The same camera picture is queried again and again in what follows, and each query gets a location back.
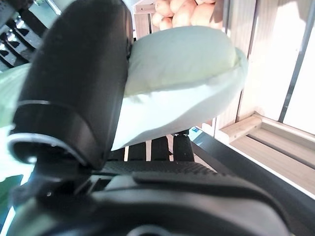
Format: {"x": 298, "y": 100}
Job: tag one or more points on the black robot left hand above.
{"x": 73, "y": 73}

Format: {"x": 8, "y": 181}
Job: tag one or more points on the green white napa cabbage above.
{"x": 177, "y": 73}

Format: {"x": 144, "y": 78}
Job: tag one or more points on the wooden potato crate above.
{"x": 142, "y": 24}

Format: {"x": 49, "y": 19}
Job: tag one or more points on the tan potato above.
{"x": 182, "y": 16}
{"x": 205, "y": 13}
{"x": 162, "y": 6}
{"x": 167, "y": 24}
{"x": 157, "y": 19}

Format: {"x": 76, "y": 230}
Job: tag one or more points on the wooden slatted cabbage crate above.
{"x": 246, "y": 127}

